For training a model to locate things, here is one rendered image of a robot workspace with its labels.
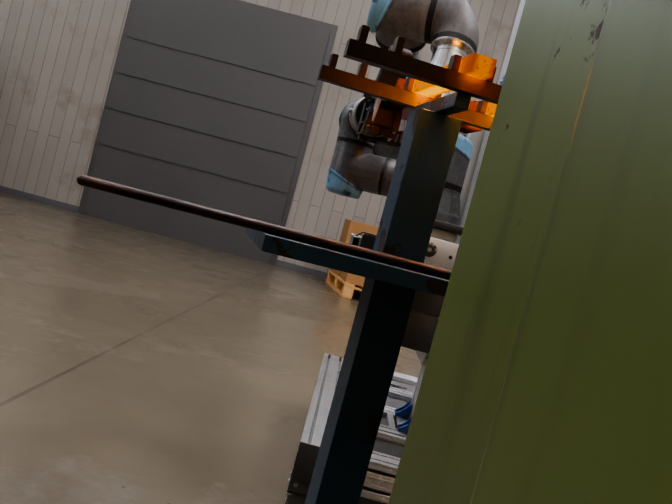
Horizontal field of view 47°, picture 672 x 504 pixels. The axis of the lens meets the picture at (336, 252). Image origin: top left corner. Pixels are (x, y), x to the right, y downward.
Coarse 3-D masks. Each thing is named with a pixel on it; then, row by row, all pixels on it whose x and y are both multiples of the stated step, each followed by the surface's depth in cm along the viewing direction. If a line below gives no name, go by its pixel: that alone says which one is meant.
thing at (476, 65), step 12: (468, 60) 93; (480, 60) 92; (492, 60) 92; (468, 72) 93; (480, 72) 92; (492, 72) 92; (396, 84) 122; (420, 84) 112; (432, 96) 114; (396, 108) 131
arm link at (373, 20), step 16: (384, 0) 161; (400, 0) 160; (416, 0) 160; (432, 0) 159; (368, 16) 164; (384, 16) 162; (400, 16) 161; (416, 16) 160; (432, 16) 159; (384, 32) 166; (400, 32) 164; (416, 32) 162; (384, 48) 169; (416, 48) 168; (400, 128) 189; (384, 144) 193; (400, 144) 192
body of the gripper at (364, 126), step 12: (360, 108) 142; (372, 108) 133; (384, 108) 133; (360, 120) 136; (384, 120) 133; (396, 120) 133; (360, 132) 134; (372, 132) 133; (384, 132) 133; (396, 132) 133; (396, 144) 136
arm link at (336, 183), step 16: (336, 144) 153; (352, 144) 150; (368, 144) 151; (336, 160) 151; (352, 160) 150; (368, 160) 150; (384, 160) 150; (336, 176) 151; (352, 176) 150; (368, 176) 149; (336, 192) 151; (352, 192) 151
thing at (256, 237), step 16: (256, 240) 97; (272, 240) 88; (288, 240) 89; (288, 256) 89; (304, 256) 89; (320, 256) 90; (336, 256) 90; (352, 256) 91; (352, 272) 90; (368, 272) 91; (384, 272) 91; (400, 272) 91; (416, 272) 93; (416, 288) 92; (432, 288) 92
